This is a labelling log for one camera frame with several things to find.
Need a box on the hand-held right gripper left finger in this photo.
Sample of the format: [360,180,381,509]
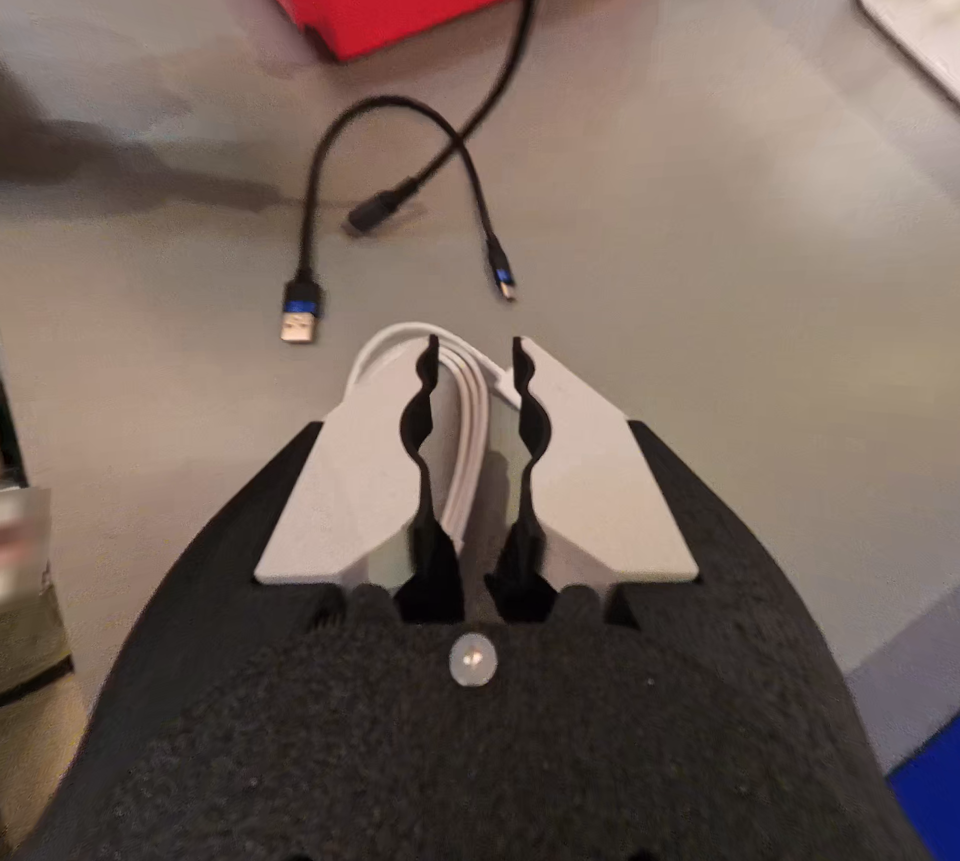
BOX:
[253,333,444,600]

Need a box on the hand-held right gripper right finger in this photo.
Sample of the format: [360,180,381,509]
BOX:
[511,334,700,596]

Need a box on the white cable bundle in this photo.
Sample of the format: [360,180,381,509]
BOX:
[345,321,520,541]

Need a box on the grey hub with black cable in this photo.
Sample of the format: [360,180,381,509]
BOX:
[345,0,543,238]

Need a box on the blue plastic bin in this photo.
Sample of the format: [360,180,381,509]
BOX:
[885,732,960,861]

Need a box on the wooden board stand white base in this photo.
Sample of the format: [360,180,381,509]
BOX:
[857,0,960,110]

